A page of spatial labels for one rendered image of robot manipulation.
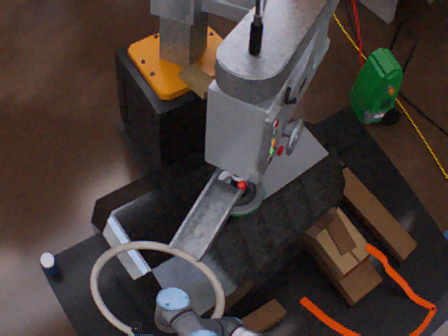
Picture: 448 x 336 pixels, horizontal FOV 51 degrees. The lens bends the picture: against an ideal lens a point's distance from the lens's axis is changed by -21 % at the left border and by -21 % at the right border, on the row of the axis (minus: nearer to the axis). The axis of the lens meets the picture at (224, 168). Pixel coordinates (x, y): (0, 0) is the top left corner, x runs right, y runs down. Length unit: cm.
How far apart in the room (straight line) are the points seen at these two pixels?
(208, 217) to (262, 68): 68
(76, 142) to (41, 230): 71
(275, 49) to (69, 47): 282
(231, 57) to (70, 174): 202
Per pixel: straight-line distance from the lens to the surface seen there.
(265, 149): 194
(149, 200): 246
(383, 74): 360
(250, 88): 174
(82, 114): 386
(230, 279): 248
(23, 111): 405
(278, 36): 187
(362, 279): 318
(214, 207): 219
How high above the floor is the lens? 292
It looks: 56 degrees down
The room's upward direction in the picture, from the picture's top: 5 degrees clockwise
